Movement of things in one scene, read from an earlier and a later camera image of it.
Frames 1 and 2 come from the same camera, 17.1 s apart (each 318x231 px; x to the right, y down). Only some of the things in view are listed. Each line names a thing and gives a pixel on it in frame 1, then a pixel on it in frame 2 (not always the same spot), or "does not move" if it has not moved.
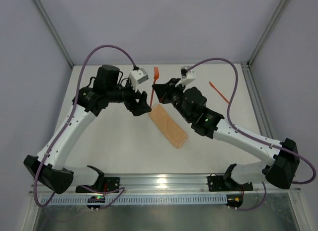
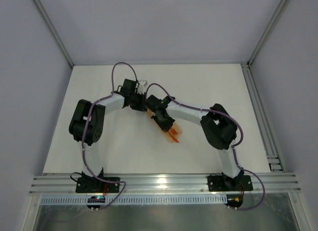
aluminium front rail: (167, 184) does not move
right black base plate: (223, 183) does not move
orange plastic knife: (212, 85) to (174, 138)
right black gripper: (168, 92) to (165, 122)
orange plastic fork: (156, 76) to (174, 131)
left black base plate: (104, 185) does not move
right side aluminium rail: (258, 101) does not move
